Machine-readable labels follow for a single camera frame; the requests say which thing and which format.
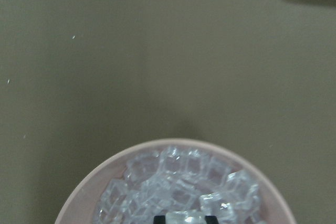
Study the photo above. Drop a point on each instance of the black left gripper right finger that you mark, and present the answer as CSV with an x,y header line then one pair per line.
x,y
211,219

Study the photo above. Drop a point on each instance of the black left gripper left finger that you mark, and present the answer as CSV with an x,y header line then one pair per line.
x,y
159,219

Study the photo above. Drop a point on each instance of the pile of clear ice cubes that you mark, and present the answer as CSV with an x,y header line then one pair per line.
x,y
179,179

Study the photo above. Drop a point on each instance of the pink bowl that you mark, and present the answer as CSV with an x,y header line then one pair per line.
x,y
78,208

